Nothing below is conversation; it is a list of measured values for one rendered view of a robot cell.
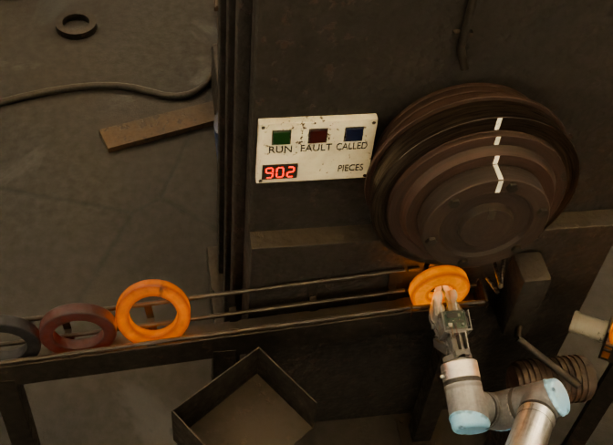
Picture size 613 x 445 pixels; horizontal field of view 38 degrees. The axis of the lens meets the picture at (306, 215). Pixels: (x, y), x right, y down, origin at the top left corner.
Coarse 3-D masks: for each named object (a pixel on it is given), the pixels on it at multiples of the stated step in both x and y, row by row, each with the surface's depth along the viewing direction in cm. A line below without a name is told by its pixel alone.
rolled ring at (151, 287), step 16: (128, 288) 219; (144, 288) 217; (160, 288) 217; (176, 288) 220; (128, 304) 218; (176, 304) 220; (128, 320) 220; (176, 320) 223; (128, 336) 222; (144, 336) 223; (160, 336) 224
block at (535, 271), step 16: (512, 256) 231; (528, 256) 230; (512, 272) 231; (528, 272) 226; (544, 272) 226; (512, 288) 232; (528, 288) 226; (544, 288) 227; (496, 304) 243; (512, 304) 232; (528, 304) 231; (512, 320) 236; (528, 320) 237
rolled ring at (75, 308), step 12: (48, 312) 214; (60, 312) 212; (72, 312) 212; (84, 312) 212; (96, 312) 214; (108, 312) 217; (48, 324) 213; (60, 324) 214; (96, 324) 216; (108, 324) 217; (48, 336) 217; (60, 336) 222; (96, 336) 224; (108, 336) 221; (48, 348) 220; (60, 348) 221; (72, 348) 222; (84, 348) 223
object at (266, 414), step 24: (240, 360) 211; (264, 360) 215; (216, 384) 209; (240, 384) 219; (264, 384) 220; (288, 384) 211; (192, 408) 208; (216, 408) 216; (240, 408) 216; (264, 408) 216; (288, 408) 216; (312, 408) 208; (192, 432) 198; (216, 432) 212; (240, 432) 212; (264, 432) 212; (288, 432) 212
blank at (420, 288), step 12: (420, 276) 224; (432, 276) 222; (444, 276) 222; (456, 276) 223; (420, 288) 224; (432, 288) 225; (456, 288) 227; (468, 288) 228; (420, 300) 228; (444, 300) 230
